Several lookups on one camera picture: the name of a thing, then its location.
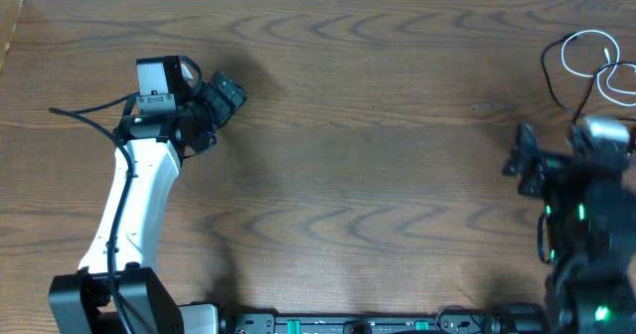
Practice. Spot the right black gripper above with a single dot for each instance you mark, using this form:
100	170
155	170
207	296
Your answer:
544	164

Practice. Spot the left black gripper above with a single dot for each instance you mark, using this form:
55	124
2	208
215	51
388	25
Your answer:
219	101

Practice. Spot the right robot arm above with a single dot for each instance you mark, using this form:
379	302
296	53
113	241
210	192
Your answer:
586	232

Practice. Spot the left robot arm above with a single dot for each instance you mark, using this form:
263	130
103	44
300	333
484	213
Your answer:
175	115

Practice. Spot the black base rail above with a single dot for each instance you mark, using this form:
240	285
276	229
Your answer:
453	321

